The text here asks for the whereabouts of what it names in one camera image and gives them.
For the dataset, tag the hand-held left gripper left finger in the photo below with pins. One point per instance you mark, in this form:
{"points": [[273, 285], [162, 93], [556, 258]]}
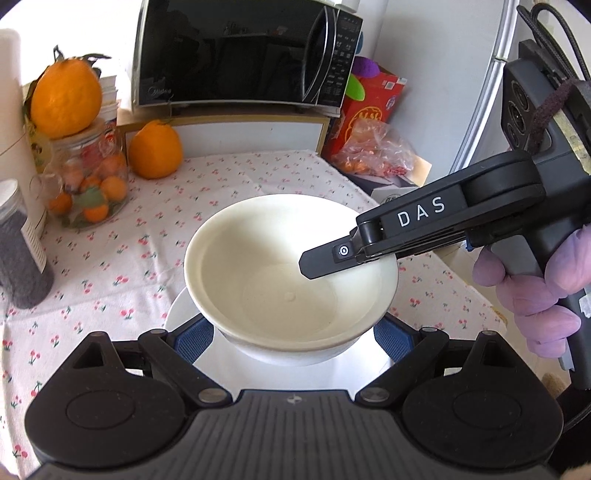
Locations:
{"points": [[191, 344]]}

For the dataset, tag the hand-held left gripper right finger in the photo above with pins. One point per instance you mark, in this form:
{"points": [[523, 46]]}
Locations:
{"points": [[395, 344]]}

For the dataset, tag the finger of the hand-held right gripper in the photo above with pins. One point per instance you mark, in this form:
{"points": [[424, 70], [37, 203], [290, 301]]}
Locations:
{"points": [[415, 217]]}

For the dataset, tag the cream bowl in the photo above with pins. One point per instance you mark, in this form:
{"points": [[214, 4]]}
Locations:
{"points": [[258, 277]]}

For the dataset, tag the white plate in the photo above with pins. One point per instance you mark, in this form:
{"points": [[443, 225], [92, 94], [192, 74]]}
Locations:
{"points": [[295, 376]]}

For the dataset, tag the person's right hand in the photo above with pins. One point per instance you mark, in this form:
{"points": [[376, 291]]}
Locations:
{"points": [[540, 318]]}

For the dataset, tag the white printed box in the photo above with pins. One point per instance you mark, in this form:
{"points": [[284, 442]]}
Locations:
{"points": [[397, 189]]}

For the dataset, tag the plastic bag of snacks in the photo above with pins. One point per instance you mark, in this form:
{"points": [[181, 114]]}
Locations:
{"points": [[374, 147]]}

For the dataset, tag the red cardboard box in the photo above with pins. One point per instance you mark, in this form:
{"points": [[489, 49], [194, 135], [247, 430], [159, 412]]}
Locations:
{"points": [[369, 106]]}

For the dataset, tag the cherry print tablecloth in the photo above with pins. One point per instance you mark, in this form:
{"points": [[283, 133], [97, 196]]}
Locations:
{"points": [[138, 230]]}

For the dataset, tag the white refrigerator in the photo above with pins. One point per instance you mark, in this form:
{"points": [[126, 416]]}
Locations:
{"points": [[489, 46]]}

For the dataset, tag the purple and green toy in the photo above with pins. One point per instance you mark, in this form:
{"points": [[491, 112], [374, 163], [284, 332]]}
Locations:
{"points": [[364, 69]]}

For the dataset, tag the plastic jar with dark contents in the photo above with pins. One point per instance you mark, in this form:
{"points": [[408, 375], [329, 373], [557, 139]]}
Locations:
{"points": [[21, 267]]}

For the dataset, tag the glass jar of small oranges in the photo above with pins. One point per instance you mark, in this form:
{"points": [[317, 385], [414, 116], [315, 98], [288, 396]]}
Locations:
{"points": [[87, 184]]}

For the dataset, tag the large orange with stem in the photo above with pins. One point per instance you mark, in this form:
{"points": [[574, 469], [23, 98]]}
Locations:
{"points": [[154, 152]]}

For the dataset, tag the black microwave oven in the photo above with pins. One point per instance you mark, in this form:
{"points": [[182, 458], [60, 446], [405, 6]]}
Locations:
{"points": [[231, 55]]}

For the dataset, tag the large orange with leaves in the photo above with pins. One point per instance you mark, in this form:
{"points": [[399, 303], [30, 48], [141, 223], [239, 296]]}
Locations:
{"points": [[64, 101]]}

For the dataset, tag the cream air fryer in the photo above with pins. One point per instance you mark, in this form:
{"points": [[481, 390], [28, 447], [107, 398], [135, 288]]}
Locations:
{"points": [[11, 115]]}

